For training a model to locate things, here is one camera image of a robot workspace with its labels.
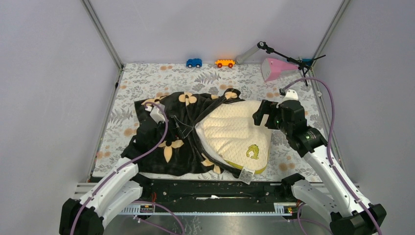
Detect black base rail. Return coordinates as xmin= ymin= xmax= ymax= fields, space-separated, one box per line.
xmin=140 ymin=180 xmax=300 ymax=214

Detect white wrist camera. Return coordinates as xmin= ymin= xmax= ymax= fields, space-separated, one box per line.
xmin=280 ymin=89 xmax=299 ymax=103
xmin=145 ymin=104 xmax=166 ymax=123

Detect white care label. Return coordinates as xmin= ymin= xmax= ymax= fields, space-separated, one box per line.
xmin=238 ymin=167 xmax=255 ymax=185

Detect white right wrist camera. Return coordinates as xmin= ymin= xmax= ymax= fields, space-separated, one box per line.
xmin=280 ymin=89 xmax=299 ymax=103

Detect black floral plush pillowcase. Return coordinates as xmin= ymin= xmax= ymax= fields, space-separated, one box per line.
xmin=134 ymin=88 xmax=242 ymax=177

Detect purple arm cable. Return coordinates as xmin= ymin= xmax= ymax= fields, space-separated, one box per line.
xmin=280 ymin=77 xmax=385 ymax=235
xmin=69 ymin=101 xmax=169 ymax=235

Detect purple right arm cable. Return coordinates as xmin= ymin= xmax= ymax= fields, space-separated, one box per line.
xmin=280 ymin=77 xmax=385 ymax=235

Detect blue toy car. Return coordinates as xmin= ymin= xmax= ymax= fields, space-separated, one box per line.
xmin=186 ymin=58 xmax=203 ymax=68

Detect white quilted pillow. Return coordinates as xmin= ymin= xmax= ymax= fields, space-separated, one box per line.
xmin=195 ymin=100 xmax=272 ymax=174

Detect yellow patch on pillow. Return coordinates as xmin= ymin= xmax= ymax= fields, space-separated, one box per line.
xmin=246 ymin=144 xmax=259 ymax=160

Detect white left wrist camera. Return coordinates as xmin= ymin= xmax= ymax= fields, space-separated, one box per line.
xmin=145 ymin=104 xmax=166 ymax=123

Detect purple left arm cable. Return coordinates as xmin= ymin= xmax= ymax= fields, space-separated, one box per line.
xmin=69 ymin=101 xmax=169 ymax=235

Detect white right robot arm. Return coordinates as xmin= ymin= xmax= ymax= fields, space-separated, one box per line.
xmin=253 ymin=100 xmax=387 ymax=235

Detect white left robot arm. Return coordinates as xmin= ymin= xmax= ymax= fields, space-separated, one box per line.
xmin=59 ymin=117 xmax=168 ymax=235

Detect pink and white iron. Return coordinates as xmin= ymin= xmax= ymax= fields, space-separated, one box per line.
xmin=260 ymin=58 xmax=298 ymax=82

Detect grey metal cylinder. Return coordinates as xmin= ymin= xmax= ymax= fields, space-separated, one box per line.
xmin=235 ymin=44 xmax=260 ymax=65

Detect black tripod stand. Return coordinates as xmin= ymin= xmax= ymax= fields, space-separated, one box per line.
xmin=256 ymin=41 xmax=326 ymax=77

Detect orange toy car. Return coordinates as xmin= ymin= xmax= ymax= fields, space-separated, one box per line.
xmin=215 ymin=60 xmax=235 ymax=68

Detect floral patterned table mat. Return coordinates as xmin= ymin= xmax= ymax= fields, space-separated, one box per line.
xmin=91 ymin=64 xmax=327 ymax=183

